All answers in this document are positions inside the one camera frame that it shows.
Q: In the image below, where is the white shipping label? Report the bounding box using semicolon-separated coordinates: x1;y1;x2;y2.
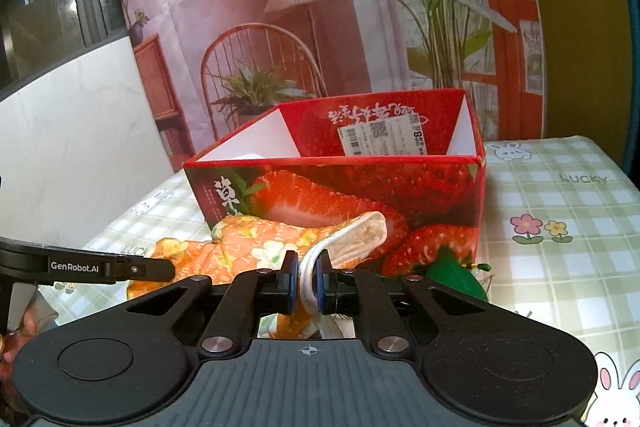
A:
337;114;429;156

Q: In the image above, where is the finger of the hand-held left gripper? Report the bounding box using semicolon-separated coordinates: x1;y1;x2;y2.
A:
115;256;177;284

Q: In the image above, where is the person's left hand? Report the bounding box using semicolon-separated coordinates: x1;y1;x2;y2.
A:
0;304;59;364

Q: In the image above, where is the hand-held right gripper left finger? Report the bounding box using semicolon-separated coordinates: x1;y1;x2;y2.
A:
125;251;301;355

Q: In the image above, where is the printed room scene backdrop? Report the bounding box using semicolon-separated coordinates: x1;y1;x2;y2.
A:
110;0;547;174

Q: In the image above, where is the red strawberry print box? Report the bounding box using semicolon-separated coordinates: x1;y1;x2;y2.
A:
182;88;487;280

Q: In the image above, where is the green checked bunny print cloth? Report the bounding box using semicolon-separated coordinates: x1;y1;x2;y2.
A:
52;136;640;427

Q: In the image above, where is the orange floral oven mitt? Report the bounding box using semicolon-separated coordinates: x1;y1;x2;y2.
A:
127;210;389;339

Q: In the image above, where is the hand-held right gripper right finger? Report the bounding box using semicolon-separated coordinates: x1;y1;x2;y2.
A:
312;249;490;355

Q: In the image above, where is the green plush toy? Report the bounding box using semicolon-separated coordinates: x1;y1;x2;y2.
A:
424;254;493;304

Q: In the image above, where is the teal curtain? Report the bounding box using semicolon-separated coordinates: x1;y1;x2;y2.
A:
600;0;640;190

